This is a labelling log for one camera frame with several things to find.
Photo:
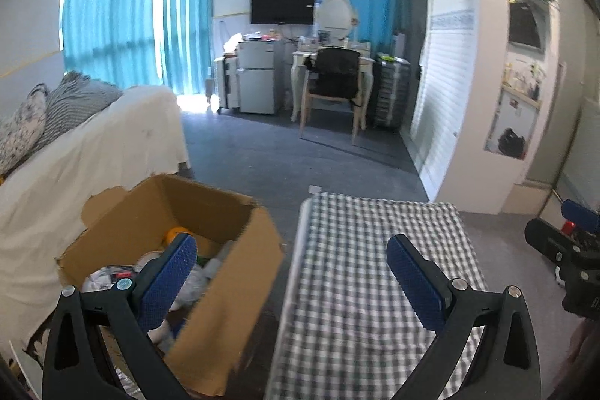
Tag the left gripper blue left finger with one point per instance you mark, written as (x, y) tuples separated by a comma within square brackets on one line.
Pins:
[(157, 285)]

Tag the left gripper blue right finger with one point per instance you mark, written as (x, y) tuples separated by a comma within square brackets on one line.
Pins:
[(423, 283)]

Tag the beige tape roll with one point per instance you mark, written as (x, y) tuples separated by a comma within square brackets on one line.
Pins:
[(146, 258)]

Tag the white round gadget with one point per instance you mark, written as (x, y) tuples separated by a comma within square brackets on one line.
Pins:
[(162, 337)]

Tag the orange fruit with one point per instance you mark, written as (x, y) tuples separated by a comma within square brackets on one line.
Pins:
[(173, 233)]

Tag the tissue pack white navy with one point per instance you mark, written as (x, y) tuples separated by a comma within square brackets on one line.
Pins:
[(106, 277)]

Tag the right human hand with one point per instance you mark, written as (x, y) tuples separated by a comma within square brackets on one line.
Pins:
[(583, 362)]

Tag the red bottle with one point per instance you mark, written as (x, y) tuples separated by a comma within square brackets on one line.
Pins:
[(569, 228)]

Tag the cardboard box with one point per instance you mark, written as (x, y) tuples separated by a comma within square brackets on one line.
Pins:
[(173, 223)]

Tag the checkered tablecloth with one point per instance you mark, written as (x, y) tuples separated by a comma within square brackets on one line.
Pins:
[(347, 330)]

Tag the bed with white sheet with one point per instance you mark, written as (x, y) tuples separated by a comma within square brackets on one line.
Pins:
[(137, 136)]

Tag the grey suitcase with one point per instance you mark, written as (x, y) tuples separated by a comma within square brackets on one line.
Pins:
[(390, 91)]

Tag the floral pillow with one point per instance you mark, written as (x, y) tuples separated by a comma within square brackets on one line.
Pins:
[(24, 128)]

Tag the striped grey pillow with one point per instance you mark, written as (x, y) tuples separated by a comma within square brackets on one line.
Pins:
[(75, 100)]

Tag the wooden chair black backpack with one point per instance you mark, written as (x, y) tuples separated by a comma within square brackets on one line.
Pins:
[(332, 88)]

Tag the small white fridge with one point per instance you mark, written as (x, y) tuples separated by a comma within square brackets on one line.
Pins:
[(260, 76)]

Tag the blue curtain left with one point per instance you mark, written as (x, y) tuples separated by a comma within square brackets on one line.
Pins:
[(140, 42)]

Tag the round white mirror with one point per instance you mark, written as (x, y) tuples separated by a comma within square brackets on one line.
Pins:
[(338, 18)]

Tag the black television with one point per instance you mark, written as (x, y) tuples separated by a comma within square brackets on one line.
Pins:
[(296, 12)]

